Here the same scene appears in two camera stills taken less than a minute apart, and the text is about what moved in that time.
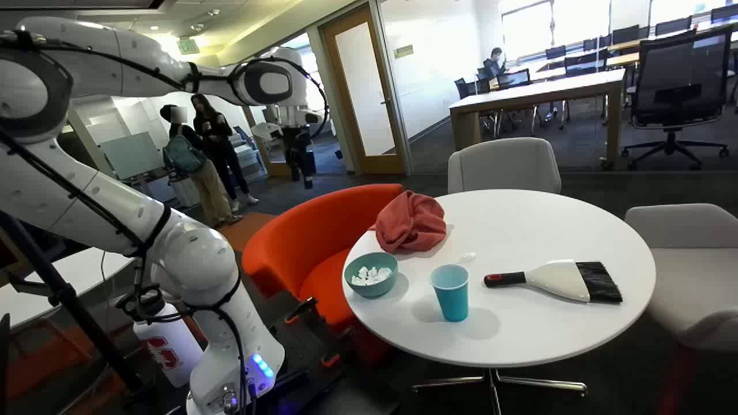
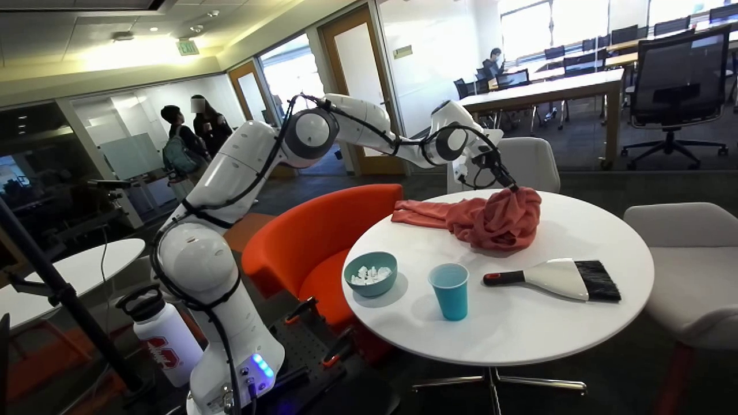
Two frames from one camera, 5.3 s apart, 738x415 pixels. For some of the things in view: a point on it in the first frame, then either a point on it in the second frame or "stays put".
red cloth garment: (408, 221) → (500, 220)
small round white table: (78, 271) stays put
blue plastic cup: (449, 283) stays put
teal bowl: (372, 275) stays put
